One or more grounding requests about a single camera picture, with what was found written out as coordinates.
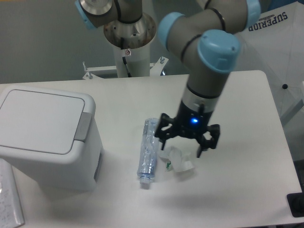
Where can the white paper sheet stack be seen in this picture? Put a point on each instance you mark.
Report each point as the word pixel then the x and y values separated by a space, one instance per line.
pixel 11 214

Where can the white metal mounting bracket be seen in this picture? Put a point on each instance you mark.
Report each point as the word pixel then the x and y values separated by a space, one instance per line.
pixel 156 69

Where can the black device at table edge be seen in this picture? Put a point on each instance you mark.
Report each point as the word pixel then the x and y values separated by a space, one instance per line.
pixel 296 204

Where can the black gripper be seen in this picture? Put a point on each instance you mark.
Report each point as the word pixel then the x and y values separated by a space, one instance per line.
pixel 188 124

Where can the white umbrella with lettering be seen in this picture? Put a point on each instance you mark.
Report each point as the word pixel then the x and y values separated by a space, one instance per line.
pixel 275 45

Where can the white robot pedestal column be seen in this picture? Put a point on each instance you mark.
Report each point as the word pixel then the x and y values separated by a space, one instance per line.
pixel 131 45

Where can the white push-lid trash can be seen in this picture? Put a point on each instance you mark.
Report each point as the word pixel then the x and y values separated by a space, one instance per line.
pixel 51 136

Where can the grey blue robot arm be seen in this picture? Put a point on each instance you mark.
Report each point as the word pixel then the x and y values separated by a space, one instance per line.
pixel 205 43

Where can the crumpled white paper wrapper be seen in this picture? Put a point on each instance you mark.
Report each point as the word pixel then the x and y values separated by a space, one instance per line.
pixel 176 159

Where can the crushed clear plastic bottle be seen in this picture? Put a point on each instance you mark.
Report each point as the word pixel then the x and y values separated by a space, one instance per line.
pixel 148 152

